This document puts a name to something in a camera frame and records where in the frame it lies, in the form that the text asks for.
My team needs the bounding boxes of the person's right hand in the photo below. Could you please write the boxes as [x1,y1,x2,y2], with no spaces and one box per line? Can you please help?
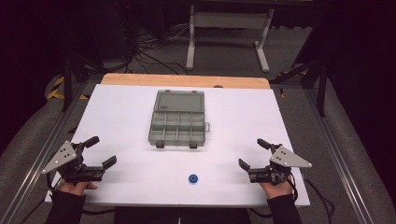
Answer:
[259,175,296,200]

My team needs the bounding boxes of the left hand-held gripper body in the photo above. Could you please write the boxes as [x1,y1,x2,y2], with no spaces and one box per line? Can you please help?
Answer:
[41,140,105,185]

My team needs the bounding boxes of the right hand-held gripper cable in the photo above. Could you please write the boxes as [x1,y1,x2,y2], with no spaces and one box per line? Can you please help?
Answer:
[288,172,336,224]

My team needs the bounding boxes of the person's left hand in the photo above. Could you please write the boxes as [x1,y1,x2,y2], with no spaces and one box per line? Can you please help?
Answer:
[58,180,99,197]

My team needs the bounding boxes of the yellow black hazard tape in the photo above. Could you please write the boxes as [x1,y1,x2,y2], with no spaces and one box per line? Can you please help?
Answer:
[46,75,91,102]

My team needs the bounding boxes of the person's dark lap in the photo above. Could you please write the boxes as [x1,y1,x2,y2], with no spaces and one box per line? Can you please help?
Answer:
[113,206,252,224]

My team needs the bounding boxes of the white metal stand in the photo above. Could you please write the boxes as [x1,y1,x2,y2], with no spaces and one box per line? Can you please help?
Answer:
[185,4,276,74]

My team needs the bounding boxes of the bundle of black floor cables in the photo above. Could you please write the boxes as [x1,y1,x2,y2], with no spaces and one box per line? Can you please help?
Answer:
[122,21,191,77]

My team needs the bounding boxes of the grey plastic compartment box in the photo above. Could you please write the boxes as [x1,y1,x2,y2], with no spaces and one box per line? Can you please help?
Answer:
[148,89,211,149]

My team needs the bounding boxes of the black stand leg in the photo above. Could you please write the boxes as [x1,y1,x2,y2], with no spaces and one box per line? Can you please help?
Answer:
[59,50,108,114]
[269,57,330,119]

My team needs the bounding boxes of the wooden table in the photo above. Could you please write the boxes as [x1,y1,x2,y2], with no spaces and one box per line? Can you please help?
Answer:
[101,73,272,91]

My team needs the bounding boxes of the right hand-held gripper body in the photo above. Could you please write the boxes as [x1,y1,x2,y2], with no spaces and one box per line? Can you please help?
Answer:
[247,143,313,187]

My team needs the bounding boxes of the aluminium rail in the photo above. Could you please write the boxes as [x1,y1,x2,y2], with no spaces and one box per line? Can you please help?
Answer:
[0,81,93,224]
[302,87,396,224]

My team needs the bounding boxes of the white board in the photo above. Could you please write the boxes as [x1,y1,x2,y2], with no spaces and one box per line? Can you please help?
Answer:
[44,83,311,208]

